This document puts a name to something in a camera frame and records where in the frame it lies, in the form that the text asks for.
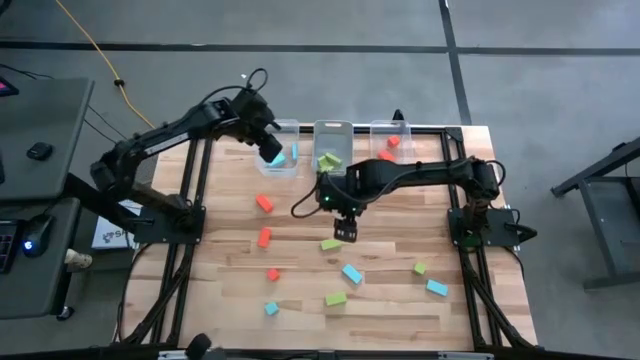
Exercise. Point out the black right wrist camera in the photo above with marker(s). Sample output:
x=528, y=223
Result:
x=332, y=197

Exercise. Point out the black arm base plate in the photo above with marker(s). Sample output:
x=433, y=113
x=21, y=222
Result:
x=500, y=235
x=150, y=236

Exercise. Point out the black crossbar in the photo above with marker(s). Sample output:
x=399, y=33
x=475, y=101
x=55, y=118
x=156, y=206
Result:
x=100, y=354

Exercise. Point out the black keyboard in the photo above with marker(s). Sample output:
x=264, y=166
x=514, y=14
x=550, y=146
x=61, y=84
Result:
x=6, y=247

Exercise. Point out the black aluminium table frame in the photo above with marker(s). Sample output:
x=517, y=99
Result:
x=454, y=134

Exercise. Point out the grey plastic bin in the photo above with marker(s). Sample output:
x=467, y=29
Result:
x=332, y=137

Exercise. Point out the black pointed clamp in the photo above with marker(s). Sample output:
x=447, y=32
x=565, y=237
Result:
x=522, y=232
x=398, y=116

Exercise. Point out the dark grey desk top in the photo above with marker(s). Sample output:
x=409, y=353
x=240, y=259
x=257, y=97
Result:
x=45, y=115
x=30, y=290

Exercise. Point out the clear plastic bin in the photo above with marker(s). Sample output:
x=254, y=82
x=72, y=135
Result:
x=287, y=172
x=405, y=145

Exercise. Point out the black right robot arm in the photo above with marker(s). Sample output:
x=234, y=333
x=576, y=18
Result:
x=425, y=172

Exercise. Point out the white printed booklet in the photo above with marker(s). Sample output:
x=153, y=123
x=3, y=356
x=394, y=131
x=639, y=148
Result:
x=112, y=237

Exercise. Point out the black desk leg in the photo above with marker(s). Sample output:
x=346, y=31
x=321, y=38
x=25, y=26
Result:
x=85, y=195

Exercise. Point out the black desk caster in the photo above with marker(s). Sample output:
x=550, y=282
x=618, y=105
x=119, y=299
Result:
x=65, y=314

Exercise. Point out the black device with pink light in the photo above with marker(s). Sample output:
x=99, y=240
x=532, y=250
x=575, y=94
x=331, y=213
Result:
x=6, y=87

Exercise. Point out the long orange block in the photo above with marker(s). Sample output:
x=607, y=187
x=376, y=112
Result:
x=264, y=237
x=264, y=203
x=386, y=155

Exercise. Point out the silver metal bracket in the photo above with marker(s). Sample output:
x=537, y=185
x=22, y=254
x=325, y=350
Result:
x=465, y=356
x=172, y=356

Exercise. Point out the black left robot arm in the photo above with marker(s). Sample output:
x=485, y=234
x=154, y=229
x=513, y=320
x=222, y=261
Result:
x=165, y=135

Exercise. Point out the black computer mouse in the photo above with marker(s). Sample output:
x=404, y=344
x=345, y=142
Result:
x=37, y=232

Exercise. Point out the small blue cube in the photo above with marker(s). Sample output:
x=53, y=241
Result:
x=271, y=308

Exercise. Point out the small black puck device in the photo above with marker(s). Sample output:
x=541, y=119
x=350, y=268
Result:
x=39, y=151

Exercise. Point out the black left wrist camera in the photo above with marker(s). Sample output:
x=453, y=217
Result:
x=255, y=112

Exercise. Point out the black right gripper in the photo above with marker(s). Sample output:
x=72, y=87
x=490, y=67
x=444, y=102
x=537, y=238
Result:
x=345, y=231

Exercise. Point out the black side table frame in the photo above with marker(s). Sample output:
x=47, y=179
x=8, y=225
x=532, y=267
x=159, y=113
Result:
x=607, y=225

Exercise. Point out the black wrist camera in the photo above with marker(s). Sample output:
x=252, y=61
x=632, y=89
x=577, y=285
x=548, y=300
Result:
x=255, y=112
x=332, y=197

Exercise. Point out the small green cube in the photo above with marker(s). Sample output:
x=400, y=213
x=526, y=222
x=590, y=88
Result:
x=420, y=268

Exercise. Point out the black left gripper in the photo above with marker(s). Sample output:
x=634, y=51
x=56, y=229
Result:
x=270, y=147

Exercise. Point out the beige crumpled object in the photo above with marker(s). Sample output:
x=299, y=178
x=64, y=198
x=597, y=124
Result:
x=77, y=259

